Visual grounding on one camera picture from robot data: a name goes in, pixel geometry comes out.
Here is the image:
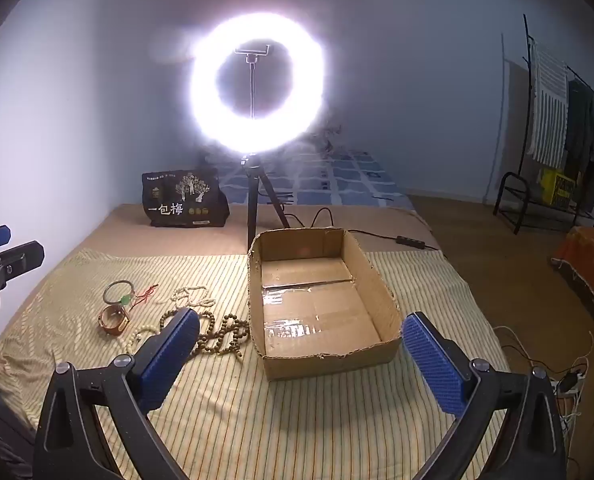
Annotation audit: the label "yellow plastic crate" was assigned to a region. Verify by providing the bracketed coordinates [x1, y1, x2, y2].
[540, 169, 578, 207]

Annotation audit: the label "black cable with switch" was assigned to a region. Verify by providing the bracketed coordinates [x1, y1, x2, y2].
[289, 207, 440, 251]

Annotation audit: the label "white striped towel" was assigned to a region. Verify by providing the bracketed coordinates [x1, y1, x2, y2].
[526, 42, 570, 166]

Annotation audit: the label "cream bead bracelet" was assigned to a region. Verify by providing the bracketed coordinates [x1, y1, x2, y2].
[122, 325, 160, 356]

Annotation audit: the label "white pearl necklace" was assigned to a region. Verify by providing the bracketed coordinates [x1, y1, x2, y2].
[168, 286, 215, 311]

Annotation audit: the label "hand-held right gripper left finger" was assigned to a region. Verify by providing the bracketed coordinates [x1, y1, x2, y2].
[33, 307, 201, 480]

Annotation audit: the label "black phone holder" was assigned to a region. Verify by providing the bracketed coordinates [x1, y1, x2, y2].
[234, 44, 277, 120]

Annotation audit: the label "white ring light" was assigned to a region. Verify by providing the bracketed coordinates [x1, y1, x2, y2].
[189, 10, 325, 153]

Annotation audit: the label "black clothes rack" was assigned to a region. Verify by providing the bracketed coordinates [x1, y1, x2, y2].
[493, 14, 594, 236]

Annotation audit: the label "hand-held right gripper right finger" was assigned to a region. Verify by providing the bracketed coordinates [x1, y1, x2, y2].
[401, 311, 569, 480]

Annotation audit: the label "power strip with chargers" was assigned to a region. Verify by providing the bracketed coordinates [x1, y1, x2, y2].
[552, 367, 588, 393]

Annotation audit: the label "copper brown bracelet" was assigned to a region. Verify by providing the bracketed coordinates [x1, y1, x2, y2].
[98, 305, 132, 335]

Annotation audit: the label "white cables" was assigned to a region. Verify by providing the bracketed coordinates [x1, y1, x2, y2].
[492, 325, 594, 461]

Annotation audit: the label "green bangle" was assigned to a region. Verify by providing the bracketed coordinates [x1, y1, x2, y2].
[102, 280, 136, 306]

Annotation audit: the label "cardboard box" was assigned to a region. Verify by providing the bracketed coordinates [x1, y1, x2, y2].
[247, 227, 403, 382]

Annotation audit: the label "orange cloth covered box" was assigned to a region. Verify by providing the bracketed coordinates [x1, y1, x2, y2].
[551, 210, 594, 333]

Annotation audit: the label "black printed snack bag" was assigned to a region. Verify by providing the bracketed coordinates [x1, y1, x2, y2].
[142, 169, 229, 227]

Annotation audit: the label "brown wooden bead necklace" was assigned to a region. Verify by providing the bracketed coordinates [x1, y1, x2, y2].
[158, 307, 251, 358]

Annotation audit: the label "jade pendant red cord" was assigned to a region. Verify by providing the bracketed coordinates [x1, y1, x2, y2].
[118, 284, 160, 307]

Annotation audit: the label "dark hanging clothes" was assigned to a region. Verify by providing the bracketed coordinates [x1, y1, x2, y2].
[564, 79, 594, 216]

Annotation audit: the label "yellow striped cloth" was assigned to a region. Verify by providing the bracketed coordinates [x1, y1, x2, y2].
[0, 247, 510, 480]

